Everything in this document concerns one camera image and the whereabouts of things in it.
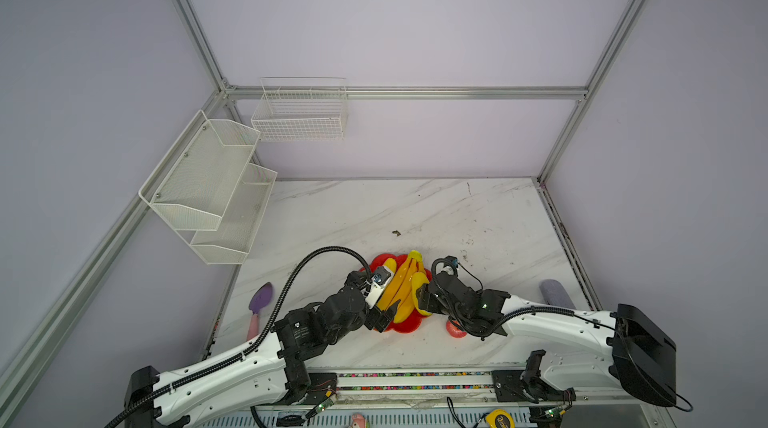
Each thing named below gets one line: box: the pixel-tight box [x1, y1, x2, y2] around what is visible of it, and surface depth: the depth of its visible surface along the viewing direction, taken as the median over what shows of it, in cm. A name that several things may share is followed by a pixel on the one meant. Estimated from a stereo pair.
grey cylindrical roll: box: [539, 278, 577, 310], surface depth 90 cm
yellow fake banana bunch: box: [378, 250, 432, 323], surface depth 90 cm
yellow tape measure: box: [486, 408, 516, 428], surface depth 69 cm
